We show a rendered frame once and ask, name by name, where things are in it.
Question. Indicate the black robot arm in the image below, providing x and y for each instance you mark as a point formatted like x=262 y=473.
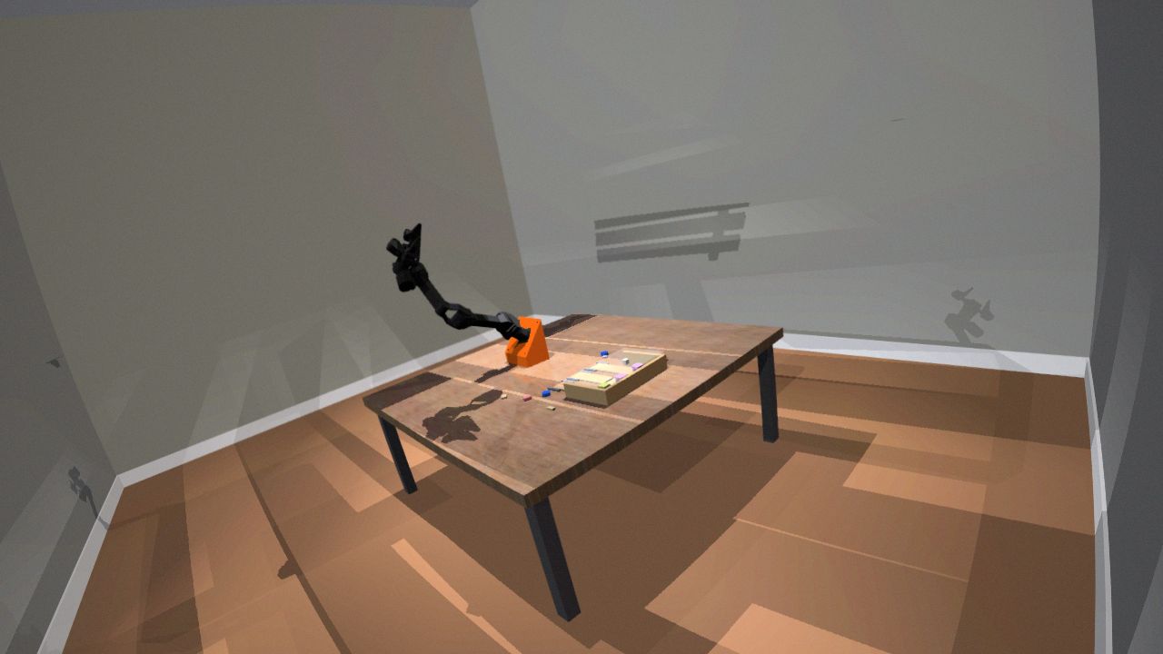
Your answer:
x=505 y=323

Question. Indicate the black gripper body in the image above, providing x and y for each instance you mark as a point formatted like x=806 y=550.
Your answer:
x=405 y=260

